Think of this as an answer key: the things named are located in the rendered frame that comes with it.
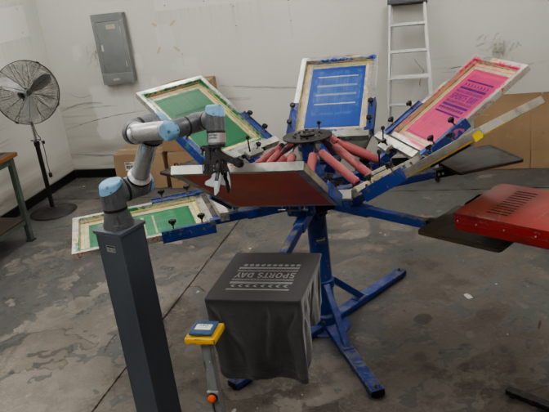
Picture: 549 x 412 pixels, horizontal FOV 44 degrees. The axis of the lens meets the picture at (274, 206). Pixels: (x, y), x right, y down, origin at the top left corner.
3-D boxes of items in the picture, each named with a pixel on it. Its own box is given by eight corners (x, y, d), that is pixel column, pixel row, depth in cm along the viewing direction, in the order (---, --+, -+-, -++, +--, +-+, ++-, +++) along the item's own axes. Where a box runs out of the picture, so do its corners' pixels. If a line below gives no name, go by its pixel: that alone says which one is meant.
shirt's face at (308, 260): (299, 302, 295) (298, 301, 295) (204, 299, 307) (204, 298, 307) (320, 253, 338) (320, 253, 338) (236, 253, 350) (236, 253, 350)
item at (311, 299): (310, 381, 311) (301, 299, 296) (303, 381, 312) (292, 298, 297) (329, 328, 352) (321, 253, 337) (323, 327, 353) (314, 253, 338)
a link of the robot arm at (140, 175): (114, 189, 340) (134, 111, 301) (140, 180, 349) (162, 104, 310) (127, 207, 336) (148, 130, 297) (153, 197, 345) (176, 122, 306)
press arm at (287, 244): (266, 305, 314) (265, 293, 312) (254, 304, 315) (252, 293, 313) (319, 205, 424) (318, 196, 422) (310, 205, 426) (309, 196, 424)
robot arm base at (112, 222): (96, 229, 334) (92, 210, 331) (118, 217, 346) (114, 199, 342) (119, 233, 326) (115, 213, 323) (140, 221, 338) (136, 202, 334)
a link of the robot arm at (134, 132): (107, 124, 300) (164, 117, 262) (129, 118, 306) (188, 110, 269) (114, 150, 302) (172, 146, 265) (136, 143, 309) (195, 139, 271)
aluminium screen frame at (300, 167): (303, 170, 276) (303, 160, 277) (170, 174, 292) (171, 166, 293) (340, 205, 350) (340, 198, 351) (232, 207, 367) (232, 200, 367)
